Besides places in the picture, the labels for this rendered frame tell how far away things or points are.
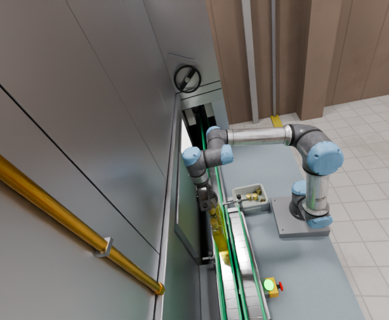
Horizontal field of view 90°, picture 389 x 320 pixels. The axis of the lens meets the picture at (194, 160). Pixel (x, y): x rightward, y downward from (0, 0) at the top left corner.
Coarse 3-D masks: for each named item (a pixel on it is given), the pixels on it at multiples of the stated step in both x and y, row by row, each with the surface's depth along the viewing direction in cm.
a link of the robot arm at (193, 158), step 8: (184, 152) 75; (192, 152) 74; (200, 152) 75; (184, 160) 74; (192, 160) 73; (200, 160) 74; (192, 168) 76; (200, 168) 76; (192, 176) 79; (200, 176) 79
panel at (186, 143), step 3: (183, 123) 150; (183, 126) 146; (183, 129) 144; (183, 132) 141; (186, 132) 152; (183, 135) 138; (186, 135) 148; (183, 138) 135; (186, 138) 145; (183, 141) 133; (186, 141) 143; (189, 141) 157; (183, 144) 131; (186, 144) 140; (189, 144) 153; (183, 147) 128; (186, 147) 137; (183, 150) 126
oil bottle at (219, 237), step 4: (212, 228) 99; (220, 228) 98; (212, 232) 98; (216, 232) 96; (220, 232) 96; (224, 232) 104; (216, 236) 97; (220, 236) 97; (224, 236) 99; (216, 240) 100; (220, 240) 100; (224, 240) 100; (216, 244) 104; (220, 244) 103; (224, 244) 103; (220, 248) 106; (224, 248) 106
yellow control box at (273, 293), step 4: (264, 280) 99; (272, 280) 98; (276, 284) 98; (264, 288) 97; (276, 288) 95; (264, 292) 95; (268, 292) 95; (272, 292) 95; (276, 292) 94; (268, 296) 97; (272, 296) 97; (276, 296) 97
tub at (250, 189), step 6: (246, 186) 142; (252, 186) 142; (258, 186) 142; (234, 192) 145; (240, 192) 146; (246, 192) 146; (252, 192) 145; (264, 192) 134; (234, 198) 138; (246, 198) 143; (252, 198) 142; (258, 198) 141; (264, 198) 136; (246, 204) 140; (252, 204) 130; (258, 204) 130
